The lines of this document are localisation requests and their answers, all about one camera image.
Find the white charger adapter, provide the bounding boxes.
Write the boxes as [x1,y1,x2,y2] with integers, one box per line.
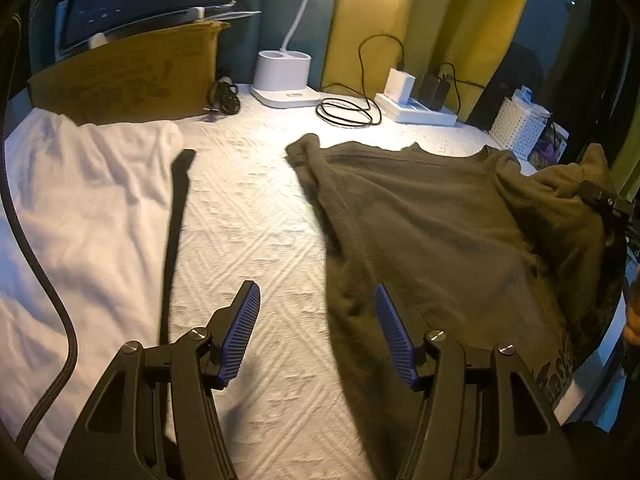
[384,68,416,106]

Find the black adapter cable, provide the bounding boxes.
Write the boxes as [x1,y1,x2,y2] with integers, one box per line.
[438,62,490,116]

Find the white plastic basket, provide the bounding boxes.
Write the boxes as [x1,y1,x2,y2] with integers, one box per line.
[489,98,551,159]

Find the black coiled charging cable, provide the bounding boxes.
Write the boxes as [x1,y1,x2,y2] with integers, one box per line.
[316,32,407,129]

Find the white power strip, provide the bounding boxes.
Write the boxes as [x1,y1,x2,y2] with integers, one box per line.
[374,93,458,127]

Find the black braided cable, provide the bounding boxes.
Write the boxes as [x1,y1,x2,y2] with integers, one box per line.
[0,14,80,453]

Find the black strap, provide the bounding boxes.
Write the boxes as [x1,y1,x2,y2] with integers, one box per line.
[158,148,198,346]

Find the white desk lamp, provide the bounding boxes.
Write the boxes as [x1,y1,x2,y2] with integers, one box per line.
[250,0,321,110]

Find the white folded garment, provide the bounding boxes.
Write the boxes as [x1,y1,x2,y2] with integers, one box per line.
[6,108,183,478]

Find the dark olive t-shirt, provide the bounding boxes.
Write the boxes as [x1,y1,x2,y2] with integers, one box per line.
[286,134,626,479]

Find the laptop with blue screen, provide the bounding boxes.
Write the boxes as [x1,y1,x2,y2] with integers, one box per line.
[58,0,239,53]

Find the black charger adapter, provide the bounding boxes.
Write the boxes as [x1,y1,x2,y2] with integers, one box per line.
[416,74,450,112]

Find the purple cloth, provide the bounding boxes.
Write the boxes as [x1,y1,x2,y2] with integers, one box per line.
[528,140,559,169]

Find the brown cardboard box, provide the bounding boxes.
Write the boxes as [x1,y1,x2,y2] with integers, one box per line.
[28,21,229,125]

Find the white plastic bag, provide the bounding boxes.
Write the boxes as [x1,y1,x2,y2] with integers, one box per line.
[511,86,551,122]

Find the black bundled cable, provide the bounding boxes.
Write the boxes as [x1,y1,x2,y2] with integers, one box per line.
[203,77,242,117]

